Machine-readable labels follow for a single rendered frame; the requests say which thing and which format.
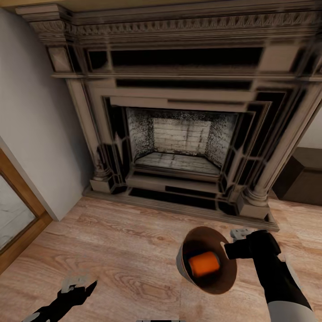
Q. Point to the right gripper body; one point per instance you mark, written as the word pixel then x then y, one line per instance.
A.
pixel 235 251

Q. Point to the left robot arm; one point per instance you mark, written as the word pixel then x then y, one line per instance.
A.
pixel 67 297

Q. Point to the door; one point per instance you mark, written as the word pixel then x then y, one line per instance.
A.
pixel 22 216

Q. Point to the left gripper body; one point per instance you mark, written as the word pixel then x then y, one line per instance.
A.
pixel 72 298

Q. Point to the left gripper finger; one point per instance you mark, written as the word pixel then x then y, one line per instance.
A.
pixel 89 290

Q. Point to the trash can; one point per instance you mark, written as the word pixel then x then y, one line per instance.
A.
pixel 222 280

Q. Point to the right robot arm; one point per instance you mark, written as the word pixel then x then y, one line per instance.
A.
pixel 282 288

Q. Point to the wood fireplace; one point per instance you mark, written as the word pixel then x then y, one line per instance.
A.
pixel 191 108

